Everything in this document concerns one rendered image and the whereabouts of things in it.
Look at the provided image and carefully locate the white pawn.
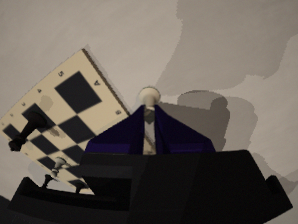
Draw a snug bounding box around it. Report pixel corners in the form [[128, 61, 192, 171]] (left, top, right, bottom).
[[50, 157, 66, 178]]

